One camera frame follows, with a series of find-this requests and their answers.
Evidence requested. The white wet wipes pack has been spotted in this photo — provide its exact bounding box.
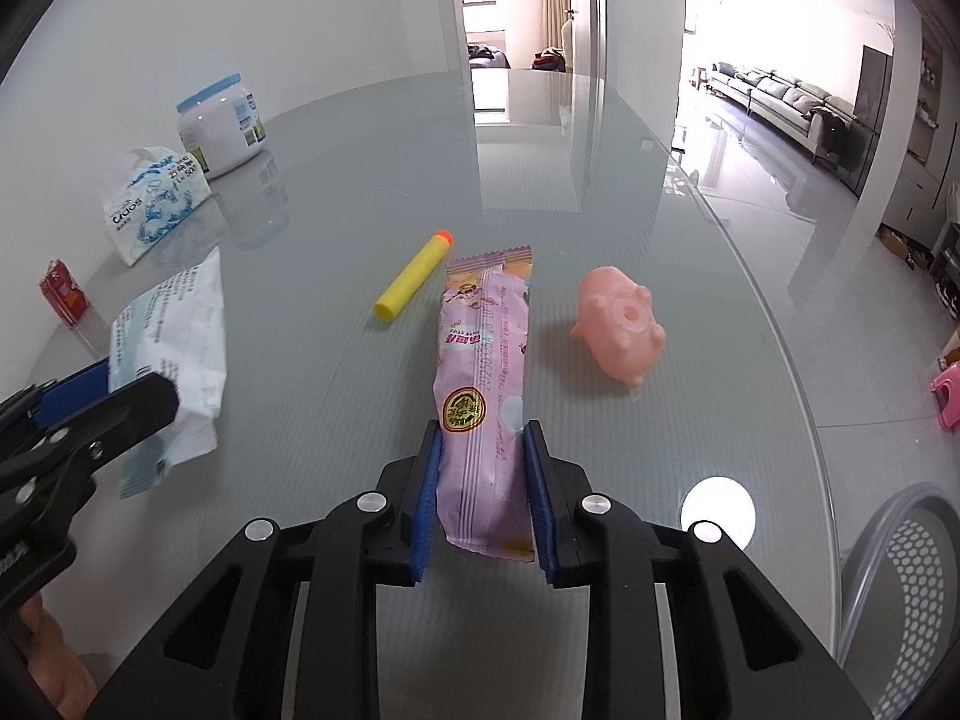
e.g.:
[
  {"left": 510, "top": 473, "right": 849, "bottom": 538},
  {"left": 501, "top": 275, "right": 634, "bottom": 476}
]
[{"left": 109, "top": 250, "right": 228, "bottom": 499}]

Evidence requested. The pink snack wrapper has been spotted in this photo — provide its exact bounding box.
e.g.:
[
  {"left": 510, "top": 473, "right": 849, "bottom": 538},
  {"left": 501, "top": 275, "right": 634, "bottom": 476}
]
[{"left": 433, "top": 245, "right": 535, "bottom": 562}]

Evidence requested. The pink toy pig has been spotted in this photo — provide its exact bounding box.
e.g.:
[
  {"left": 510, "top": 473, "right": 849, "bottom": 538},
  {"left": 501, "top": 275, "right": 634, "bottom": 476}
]
[{"left": 569, "top": 266, "right": 667, "bottom": 388}]

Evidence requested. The grey perforated trash basket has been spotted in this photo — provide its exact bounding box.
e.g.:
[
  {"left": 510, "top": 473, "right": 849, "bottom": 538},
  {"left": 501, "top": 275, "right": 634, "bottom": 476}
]
[{"left": 836, "top": 483, "right": 958, "bottom": 718}]

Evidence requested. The person's left hand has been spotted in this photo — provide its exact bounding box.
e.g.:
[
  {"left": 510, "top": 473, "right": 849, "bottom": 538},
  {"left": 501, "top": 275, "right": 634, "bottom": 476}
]
[{"left": 18, "top": 593, "right": 98, "bottom": 720}]

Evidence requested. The small red box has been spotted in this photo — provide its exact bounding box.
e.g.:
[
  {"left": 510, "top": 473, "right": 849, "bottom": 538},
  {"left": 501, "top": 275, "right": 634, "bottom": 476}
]
[{"left": 39, "top": 260, "right": 89, "bottom": 327}]

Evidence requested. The blue white tissue pack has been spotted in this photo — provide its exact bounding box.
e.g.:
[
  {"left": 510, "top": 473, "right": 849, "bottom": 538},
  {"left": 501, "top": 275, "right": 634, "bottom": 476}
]
[{"left": 103, "top": 146, "right": 212, "bottom": 266}]

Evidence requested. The yellow foam dart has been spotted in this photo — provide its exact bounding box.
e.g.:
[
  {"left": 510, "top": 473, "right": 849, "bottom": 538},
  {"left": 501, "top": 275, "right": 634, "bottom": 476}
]
[{"left": 373, "top": 229, "right": 454, "bottom": 322}]

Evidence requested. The white jar blue lid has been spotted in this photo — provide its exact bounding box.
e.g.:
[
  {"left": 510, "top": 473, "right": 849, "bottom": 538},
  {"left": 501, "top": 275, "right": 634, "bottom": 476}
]
[{"left": 176, "top": 73, "right": 267, "bottom": 179}]

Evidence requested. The pink plastic stool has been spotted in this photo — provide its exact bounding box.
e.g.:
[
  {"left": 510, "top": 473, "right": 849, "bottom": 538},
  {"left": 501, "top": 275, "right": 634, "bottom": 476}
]
[{"left": 929, "top": 362, "right": 960, "bottom": 433}]

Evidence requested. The grey sofa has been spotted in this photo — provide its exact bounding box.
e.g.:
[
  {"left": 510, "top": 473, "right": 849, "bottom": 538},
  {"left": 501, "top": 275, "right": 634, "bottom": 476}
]
[{"left": 708, "top": 62, "right": 854, "bottom": 161}]

